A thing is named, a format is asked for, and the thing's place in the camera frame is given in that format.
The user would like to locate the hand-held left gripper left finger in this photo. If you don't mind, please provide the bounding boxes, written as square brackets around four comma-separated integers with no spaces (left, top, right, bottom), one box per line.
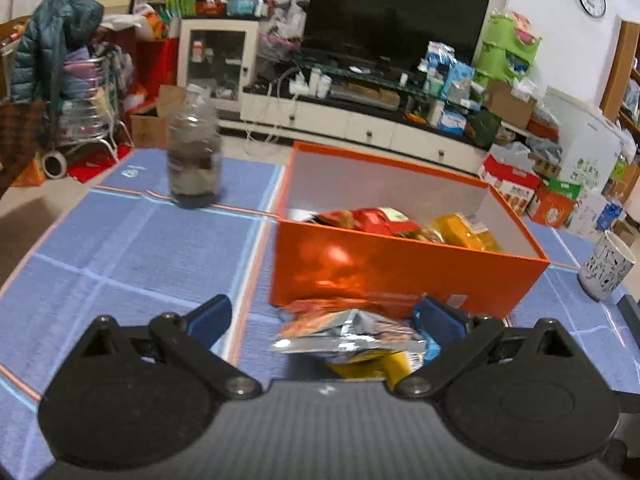
[50,294,263,402]

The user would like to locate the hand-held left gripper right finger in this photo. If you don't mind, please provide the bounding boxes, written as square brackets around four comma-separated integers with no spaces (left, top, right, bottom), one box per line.
[385,296,608,402]

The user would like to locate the orange cardboard box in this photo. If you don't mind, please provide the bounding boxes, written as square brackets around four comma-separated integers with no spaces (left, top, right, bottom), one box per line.
[269,141,551,321]

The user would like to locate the yellow snack packet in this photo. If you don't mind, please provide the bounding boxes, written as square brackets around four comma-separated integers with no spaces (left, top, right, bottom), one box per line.
[325,350,416,381]

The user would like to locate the silver snack bag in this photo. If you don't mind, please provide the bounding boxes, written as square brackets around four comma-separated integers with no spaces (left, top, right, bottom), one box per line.
[270,297,428,361]

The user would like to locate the blue cookie packet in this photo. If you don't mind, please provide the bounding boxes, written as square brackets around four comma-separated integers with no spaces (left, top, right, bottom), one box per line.
[410,339,442,367]

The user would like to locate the clear yellow cake packet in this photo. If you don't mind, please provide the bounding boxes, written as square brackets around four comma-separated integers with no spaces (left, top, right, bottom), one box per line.
[432,214,503,253]

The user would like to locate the red snack packet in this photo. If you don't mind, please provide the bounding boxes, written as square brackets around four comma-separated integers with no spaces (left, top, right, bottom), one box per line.
[315,207,421,238]

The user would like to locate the red white carton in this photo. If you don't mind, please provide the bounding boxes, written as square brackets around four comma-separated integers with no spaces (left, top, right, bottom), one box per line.
[477,154,543,216]

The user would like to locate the orange white carton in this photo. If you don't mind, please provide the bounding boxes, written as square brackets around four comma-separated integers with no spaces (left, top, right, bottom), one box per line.
[527,180,581,230]

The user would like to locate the clear glass jar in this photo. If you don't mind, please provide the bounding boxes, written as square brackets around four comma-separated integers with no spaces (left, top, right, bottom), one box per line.
[165,92,223,209]

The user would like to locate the white printed mug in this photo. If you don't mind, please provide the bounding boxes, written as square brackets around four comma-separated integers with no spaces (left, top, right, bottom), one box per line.
[577,230,632,302]

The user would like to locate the dark green bag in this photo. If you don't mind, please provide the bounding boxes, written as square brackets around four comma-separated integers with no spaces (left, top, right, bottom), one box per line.
[465,109,502,150]

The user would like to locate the open cardboard box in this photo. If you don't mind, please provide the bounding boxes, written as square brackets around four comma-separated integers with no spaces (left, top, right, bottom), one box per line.
[130,85,188,148]

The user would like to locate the white television stand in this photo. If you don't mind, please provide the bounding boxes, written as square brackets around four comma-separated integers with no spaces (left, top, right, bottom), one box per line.
[240,57,488,173]

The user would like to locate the brown cardboard box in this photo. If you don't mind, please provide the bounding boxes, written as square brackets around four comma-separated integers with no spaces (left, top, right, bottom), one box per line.
[482,79,537,130]

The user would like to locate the tape roll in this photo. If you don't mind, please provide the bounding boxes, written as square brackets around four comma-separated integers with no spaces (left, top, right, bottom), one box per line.
[41,150,68,180]

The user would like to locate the white appliance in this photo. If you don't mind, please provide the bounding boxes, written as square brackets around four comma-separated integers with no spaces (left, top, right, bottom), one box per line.
[545,87,626,191]

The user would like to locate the silver media player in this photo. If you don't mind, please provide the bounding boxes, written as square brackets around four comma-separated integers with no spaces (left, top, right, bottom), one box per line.
[330,82,401,108]

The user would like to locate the white power strip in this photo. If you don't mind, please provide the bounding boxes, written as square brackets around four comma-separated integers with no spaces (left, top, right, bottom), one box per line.
[289,72,333,98]

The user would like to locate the white glass-door cabinet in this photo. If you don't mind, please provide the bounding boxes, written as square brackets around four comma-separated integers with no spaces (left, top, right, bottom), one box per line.
[177,17,261,113]

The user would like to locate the red paper bag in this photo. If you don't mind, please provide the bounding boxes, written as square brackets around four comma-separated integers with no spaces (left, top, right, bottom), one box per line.
[135,37,181,106]

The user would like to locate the brown checked bag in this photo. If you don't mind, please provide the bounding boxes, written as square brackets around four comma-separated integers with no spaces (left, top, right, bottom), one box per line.
[0,100,48,196]

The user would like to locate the green storage bins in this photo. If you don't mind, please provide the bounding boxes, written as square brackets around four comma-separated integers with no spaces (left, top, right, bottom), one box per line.
[474,10,543,86]

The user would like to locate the wooden shelf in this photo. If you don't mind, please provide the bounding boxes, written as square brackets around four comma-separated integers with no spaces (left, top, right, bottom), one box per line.
[600,20,640,126]

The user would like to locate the black television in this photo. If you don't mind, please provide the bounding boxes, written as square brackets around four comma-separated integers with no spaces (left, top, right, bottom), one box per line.
[302,0,490,68]

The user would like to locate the teal puffer jacket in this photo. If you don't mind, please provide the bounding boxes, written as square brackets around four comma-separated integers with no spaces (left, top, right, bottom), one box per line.
[10,0,105,103]

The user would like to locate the metal wire rack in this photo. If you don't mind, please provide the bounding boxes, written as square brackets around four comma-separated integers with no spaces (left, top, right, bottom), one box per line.
[47,42,133,161]

